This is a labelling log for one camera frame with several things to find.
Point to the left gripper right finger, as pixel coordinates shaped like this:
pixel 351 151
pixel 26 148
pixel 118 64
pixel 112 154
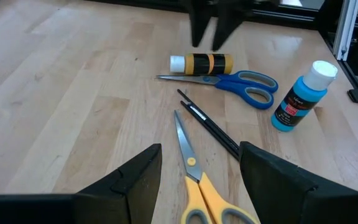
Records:
pixel 291 199

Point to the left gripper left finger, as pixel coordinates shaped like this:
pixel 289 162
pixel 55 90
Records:
pixel 73 211

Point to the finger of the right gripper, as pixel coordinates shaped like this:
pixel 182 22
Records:
pixel 199 18
pixel 228 18

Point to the black paintbrush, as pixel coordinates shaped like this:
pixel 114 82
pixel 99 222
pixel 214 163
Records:
pixel 186 99

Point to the black pen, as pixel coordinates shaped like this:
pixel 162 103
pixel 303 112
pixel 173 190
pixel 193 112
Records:
pixel 216 137

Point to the blue paint bottle white cap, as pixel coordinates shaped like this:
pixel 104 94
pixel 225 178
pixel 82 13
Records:
pixel 303 96

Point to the aluminium frame post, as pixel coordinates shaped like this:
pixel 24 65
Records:
pixel 346 28

